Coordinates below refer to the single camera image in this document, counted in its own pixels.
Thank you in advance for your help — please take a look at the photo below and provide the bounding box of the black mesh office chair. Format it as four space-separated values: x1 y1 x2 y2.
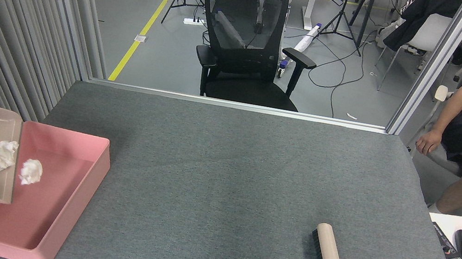
188 0 328 114

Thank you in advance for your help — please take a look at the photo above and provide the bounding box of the white paper ball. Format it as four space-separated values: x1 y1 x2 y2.
0 138 20 175
17 157 45 188

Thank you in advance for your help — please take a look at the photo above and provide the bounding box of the black floor cable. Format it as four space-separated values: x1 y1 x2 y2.
300 19 400 126

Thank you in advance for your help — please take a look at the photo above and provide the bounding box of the silver frame rail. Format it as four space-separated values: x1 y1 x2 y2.
88 76 389 135

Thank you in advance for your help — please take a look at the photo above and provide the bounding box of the black flat device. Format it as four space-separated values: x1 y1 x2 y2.
427 222 462 259

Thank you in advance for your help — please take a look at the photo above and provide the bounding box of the pink plastic bin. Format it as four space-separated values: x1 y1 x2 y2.
0 116 116 259

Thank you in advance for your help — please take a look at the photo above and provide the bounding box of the person's right hand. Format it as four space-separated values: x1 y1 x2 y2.
414 128 443 158

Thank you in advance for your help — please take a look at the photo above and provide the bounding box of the white chair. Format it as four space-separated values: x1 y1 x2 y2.
370 5 454 102

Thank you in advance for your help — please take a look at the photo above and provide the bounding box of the white blue floor device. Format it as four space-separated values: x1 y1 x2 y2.
293 19 323 57

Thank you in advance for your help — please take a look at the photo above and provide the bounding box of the black jacket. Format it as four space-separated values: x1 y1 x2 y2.
383 0 462 62

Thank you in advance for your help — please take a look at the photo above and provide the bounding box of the white stand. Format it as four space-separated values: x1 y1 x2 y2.
277 0 324 33

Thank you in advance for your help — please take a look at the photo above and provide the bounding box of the white power strip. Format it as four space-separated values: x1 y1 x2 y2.
183 15 207 28

